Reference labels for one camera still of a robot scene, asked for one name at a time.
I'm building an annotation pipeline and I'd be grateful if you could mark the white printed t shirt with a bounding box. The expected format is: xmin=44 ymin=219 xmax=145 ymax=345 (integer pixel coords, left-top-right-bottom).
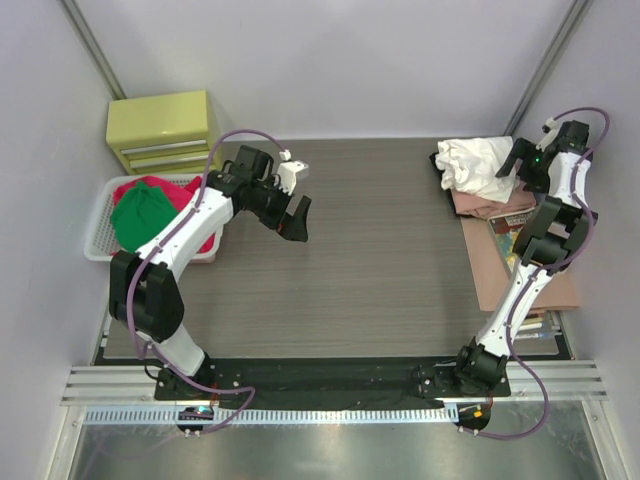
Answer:
xmin=436 ymin=136 xmax=518 ymax=203

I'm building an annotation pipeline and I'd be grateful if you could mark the pink t shirt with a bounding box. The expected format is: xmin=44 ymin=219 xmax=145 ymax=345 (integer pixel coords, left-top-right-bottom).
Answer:
xmin=451 ymin=186 xmax=536 ymax=220

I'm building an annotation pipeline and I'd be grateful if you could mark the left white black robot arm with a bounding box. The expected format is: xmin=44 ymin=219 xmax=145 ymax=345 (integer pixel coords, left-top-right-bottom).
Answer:
xmin=109 ymin=146 xmax=311 ymax=393

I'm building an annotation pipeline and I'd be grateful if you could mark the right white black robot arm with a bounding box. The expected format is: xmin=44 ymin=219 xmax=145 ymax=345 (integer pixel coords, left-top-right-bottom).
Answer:
xmin=452 ymin=119 xmax=597 ymax=396

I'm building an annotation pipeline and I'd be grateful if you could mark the red t shirt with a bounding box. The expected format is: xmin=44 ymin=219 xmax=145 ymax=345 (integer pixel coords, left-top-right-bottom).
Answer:
xmin=112 ymin=174 xmax=224 ymax=261

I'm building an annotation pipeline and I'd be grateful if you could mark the yellow picture book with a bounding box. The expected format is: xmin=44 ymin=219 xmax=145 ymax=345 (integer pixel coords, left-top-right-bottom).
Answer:
xmin=487 ymin=208 xmax=534 ymax=273

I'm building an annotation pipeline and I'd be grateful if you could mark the yellow-green drawer box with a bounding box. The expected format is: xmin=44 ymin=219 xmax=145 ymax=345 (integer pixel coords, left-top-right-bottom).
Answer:
xmin=106 ymin=90 xmax=219 ymax=175

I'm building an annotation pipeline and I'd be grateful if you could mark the green t shirt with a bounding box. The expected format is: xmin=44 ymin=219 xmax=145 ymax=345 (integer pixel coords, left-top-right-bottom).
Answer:
xmin=109 ymin=180 xmax=181 ymax=254

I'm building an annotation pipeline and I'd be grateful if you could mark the brown cardboard sheet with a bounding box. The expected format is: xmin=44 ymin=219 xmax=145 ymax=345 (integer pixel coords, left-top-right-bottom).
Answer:
xmin=461 ymin=218 xmax=581 ymax=312

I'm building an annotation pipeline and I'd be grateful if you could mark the white plastic basket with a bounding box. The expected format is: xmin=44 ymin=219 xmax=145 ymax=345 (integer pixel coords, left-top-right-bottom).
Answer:
xmin=84 ymin=173 xmax=223 ymax=264

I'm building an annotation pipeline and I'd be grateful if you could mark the dark blue marker pen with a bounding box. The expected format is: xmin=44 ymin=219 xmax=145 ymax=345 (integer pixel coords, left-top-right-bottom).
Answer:
xmin=515 ymin=331 xmax=562 ymax=340

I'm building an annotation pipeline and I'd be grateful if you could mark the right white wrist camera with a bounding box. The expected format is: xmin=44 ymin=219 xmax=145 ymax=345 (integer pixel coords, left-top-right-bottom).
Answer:
xmin=536 ymin=117 xmax=560 ymax=152

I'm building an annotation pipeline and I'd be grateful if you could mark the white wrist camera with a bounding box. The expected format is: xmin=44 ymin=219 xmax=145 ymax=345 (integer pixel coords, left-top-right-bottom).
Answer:
xmin=536 ymin=117 xmax=560 ymax=152
xmin=276 ymin=149 xmax=309 ymax=196

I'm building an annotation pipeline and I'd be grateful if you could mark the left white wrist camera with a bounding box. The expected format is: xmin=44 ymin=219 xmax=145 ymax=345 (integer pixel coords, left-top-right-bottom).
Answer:
xmin=276 ymin=149 xmax=309 ymax=196

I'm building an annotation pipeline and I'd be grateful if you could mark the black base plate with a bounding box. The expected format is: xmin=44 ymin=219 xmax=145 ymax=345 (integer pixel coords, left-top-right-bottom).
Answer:
xmin=152 ymin=355 xmax=516 ymax=407

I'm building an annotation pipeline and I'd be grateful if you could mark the white slotted cable duct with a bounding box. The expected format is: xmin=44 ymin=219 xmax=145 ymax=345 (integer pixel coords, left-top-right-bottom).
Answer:
xmin=84 ymin=404 xmax=459 ymax=426

